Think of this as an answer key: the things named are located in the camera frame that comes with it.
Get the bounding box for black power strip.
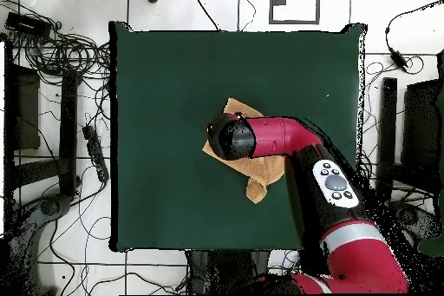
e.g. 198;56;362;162
82;124;110;183

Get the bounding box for black adapter cable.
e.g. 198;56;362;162
383;0;444;55

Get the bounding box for thin black floor cable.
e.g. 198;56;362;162
186;0;222;32

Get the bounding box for grey curved stand base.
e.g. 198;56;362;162
391;201;441;241
8;193;74;296

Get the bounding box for black power adapter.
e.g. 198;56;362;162
388;48;409;70

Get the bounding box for grey square floor frame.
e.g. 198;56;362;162
268;0;321;25

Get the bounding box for black floor bar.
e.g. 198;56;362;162
376;76;399;202
57;69;80;197

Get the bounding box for tangled black cables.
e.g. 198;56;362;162
0;0;112;82

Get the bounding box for black rectangular box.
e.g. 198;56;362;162
4;11;52;38

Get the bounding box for dark flat panel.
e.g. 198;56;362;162
13;66;42;151
401;78;444;193

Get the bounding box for dark green table cloth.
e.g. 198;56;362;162
107;21;368;253

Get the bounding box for tan terry towel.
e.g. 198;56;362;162
201;97;287;205

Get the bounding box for black stand column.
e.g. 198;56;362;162
185;249;271;296

